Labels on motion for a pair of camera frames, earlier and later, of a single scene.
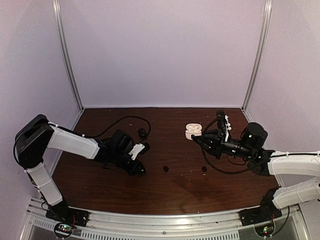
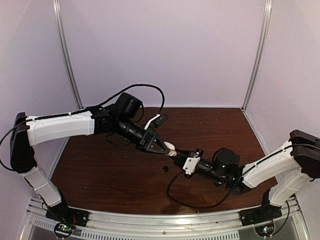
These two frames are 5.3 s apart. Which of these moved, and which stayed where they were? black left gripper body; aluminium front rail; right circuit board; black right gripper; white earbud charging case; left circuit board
Moved: black left gripper body; white earbud charging case; black right gripper
Stayed: right circuit board; left circuit board; aluminium front rail
